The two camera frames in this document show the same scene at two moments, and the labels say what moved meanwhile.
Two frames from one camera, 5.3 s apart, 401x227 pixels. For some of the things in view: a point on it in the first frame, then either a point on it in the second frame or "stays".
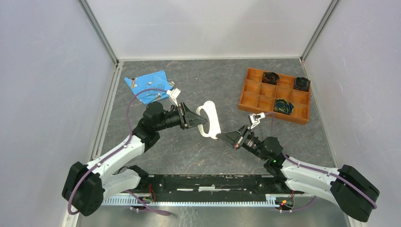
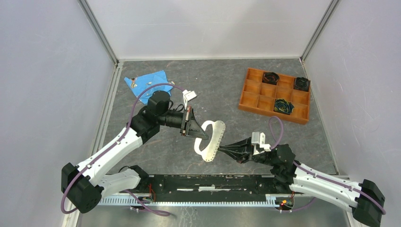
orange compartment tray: (259, 97) stays
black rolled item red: (270, 78) stays
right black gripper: (232, 138) to (241, 151)
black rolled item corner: (301, 83) stays
